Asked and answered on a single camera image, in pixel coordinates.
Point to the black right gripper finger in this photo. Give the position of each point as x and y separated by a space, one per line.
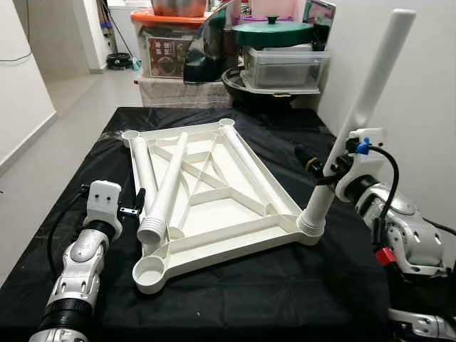
310 160

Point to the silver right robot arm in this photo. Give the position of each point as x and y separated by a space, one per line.
417 242

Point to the white plastic table top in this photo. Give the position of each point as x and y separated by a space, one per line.
214 214

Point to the clear plastic storage container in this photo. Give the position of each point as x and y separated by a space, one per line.
285 71

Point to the black wok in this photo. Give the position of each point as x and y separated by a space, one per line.
239 92

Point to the green pot lid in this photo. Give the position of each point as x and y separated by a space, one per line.
274 34

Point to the orange-lidded storage box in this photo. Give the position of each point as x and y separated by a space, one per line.
167 60

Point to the shiny black bag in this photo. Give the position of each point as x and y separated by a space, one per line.
206 57

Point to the framed picture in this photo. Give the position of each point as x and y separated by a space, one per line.
320 14

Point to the black tablecloth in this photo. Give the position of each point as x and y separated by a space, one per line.
249 299

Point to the translucent pink plastic container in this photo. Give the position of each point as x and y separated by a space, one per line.
274 8

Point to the steel cooking pot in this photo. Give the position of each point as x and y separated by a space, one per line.
178 7

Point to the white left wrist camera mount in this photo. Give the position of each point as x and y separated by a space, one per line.
105 199

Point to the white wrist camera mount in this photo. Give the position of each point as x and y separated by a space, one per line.
370 137
105 199

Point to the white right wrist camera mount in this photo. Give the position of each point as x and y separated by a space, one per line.
370 137

